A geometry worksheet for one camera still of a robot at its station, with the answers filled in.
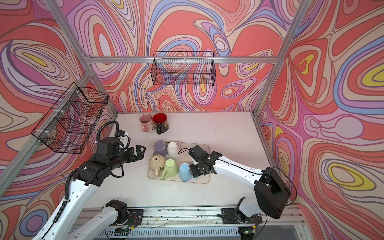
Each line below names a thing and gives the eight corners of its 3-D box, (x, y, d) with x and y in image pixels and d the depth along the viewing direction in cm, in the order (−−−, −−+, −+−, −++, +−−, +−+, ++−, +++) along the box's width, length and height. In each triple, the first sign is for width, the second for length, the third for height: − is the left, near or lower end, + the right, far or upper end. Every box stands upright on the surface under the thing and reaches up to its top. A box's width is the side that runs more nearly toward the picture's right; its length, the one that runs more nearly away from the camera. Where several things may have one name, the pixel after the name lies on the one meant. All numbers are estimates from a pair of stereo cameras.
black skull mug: (159, 138, 106) (157, 128, 98) (153, 125, 114) (150, 115, 106) (172, 133, 109) (170, 123, 101) (165, 121, 117) (163, 111, 108)
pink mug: (144, 137, 106) (140, 127, 97) (142, 125, 114) (138, 115, 105) (156, 134, 108) (152, 124, 99) (153, 122, 115) (150, 112, 106)
